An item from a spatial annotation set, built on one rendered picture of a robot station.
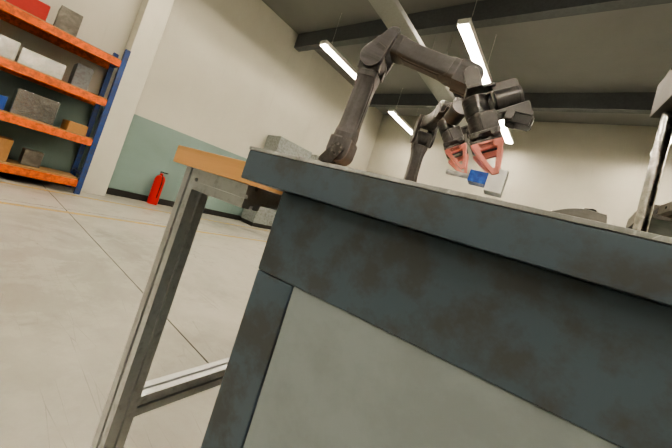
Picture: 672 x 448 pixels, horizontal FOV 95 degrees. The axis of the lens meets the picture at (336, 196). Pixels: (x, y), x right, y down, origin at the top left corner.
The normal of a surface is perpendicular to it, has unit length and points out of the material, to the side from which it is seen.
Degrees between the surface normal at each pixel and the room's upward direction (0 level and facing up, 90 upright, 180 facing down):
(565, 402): 90
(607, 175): 90
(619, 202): 90
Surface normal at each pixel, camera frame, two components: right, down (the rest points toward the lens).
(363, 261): -0.47, -0.19
